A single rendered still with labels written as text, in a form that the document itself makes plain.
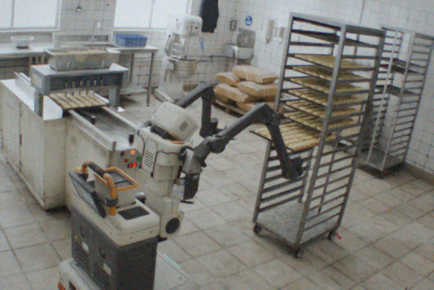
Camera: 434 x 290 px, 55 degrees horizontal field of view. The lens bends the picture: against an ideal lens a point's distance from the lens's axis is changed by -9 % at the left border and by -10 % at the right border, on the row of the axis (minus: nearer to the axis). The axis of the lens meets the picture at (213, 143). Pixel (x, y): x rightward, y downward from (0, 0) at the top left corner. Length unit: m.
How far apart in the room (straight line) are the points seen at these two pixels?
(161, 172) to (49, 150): 1.34
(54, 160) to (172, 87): 4.02
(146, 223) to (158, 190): 0.31
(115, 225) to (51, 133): 1.47
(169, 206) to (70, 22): 4.72
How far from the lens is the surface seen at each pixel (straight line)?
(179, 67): 6.86
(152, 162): 2.40
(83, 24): 6.92
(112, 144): 2.88
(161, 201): 2.50
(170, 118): 2.37
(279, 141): 2.60
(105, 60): 3.58
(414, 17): 6.20
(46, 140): 3.50
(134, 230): 2.20
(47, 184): 3.65
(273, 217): 3.85
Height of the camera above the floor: 1.93
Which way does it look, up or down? 20 degrees down
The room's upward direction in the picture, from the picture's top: 8 degrees clockwise
